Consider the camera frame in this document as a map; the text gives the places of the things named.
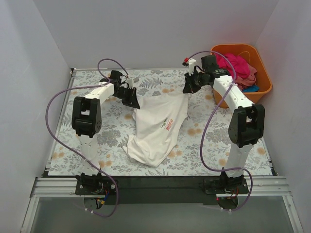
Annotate blue crumpled shirt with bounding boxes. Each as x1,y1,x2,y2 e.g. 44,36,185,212
243,85,259,93

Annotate magenta crumpled shirt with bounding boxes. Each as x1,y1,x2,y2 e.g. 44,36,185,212
215,53,250,79

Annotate floral patterned table mat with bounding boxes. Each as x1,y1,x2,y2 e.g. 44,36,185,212
48,68,272,177

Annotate salmon pink crumpled shirt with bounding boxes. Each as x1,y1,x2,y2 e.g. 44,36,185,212
235,64,257,91

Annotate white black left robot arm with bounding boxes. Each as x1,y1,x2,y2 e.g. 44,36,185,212
71,70,140,195

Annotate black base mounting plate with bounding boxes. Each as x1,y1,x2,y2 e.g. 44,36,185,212
90,176,245,205

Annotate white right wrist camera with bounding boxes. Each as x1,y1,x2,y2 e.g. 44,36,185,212
182,58,197,75

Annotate aluminium front frame rail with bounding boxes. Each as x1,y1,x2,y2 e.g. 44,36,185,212
31,176,291,197

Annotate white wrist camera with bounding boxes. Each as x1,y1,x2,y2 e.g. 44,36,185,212
182,58,197,75
126,77,139,88

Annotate white t shirt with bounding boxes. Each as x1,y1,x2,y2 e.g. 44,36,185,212
123,92,189,167

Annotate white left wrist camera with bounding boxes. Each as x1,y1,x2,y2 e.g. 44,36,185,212
126,77,139,88

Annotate orange plastic laundry basket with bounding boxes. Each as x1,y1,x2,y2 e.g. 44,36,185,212
211,44,273,103

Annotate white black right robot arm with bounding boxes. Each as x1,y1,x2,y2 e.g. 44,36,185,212
183,51,265,193

